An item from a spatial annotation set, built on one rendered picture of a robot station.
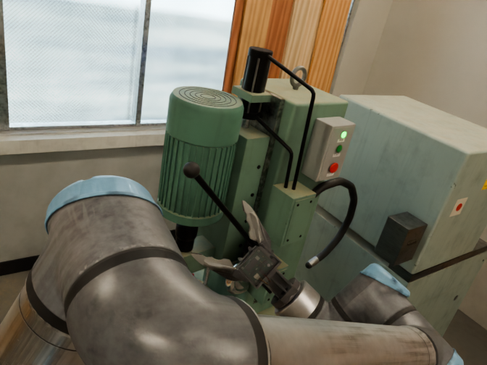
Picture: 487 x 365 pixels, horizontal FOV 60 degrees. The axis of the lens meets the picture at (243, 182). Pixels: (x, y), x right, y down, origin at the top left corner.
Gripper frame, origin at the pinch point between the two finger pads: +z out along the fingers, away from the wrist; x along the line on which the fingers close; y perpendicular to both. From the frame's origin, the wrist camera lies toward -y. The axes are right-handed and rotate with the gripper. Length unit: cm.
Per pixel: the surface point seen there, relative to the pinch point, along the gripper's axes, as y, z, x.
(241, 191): -21.6, 1.1, -11.9
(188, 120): -2.8, 20.4, -12.2
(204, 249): -32.4, -2.7, 5.7
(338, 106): -19, -2, -46
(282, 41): -154, 47, -115
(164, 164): -14.4, 19.0, -2.5
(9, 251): -163, 71, 84
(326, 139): -14.7, -5.1, -35.8
